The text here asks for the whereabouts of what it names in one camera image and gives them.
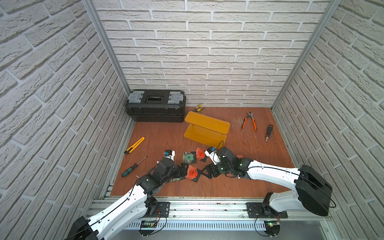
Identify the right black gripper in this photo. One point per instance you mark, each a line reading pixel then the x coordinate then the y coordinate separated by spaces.
pixel 207 168

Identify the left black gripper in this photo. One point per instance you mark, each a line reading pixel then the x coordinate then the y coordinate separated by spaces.
pixel 182 170

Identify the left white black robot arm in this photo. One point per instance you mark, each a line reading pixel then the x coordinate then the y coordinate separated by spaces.
pixel 131 207

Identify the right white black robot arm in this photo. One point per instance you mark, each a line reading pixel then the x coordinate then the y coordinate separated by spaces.
pixel 307 189

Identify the green tea bag centre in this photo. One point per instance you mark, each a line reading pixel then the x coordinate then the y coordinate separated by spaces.
pixel 189 157

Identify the yellow two-tier wooden shelf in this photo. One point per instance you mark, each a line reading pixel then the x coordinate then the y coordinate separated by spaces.
pixel 206 130

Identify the yellow utility knife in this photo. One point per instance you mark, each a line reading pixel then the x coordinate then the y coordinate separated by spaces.
pixel 134 146

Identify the left green circuit board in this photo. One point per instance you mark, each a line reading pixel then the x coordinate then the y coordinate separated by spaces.
pixel 148 224

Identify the green circuit board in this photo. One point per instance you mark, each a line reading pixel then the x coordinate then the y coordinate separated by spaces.
pixel 148 224
pixel 272 224

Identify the black plastic toolbox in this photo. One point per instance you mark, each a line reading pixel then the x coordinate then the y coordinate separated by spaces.
pixel 168 106

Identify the right green circuit board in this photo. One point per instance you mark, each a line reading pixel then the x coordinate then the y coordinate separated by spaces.
pixel 272 224

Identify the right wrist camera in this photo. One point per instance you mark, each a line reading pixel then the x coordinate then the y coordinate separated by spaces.
pixel 212 154

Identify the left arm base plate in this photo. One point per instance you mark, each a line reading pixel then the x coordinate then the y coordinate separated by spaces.
pixel 161 208

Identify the aluminium front rail frame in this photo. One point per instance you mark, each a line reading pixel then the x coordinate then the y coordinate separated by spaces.
pixel 209 209

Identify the green handled screwdriver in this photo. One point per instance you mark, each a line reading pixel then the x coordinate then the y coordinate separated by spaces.
pixel 130 169

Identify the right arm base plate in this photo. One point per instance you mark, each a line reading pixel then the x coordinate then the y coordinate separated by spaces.
pixel 258 210

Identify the yellow handled pliers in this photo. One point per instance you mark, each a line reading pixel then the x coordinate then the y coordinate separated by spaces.
pixel 199 108

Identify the black orange screwdriver handle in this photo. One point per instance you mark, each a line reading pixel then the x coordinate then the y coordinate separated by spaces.
pixel 268 133

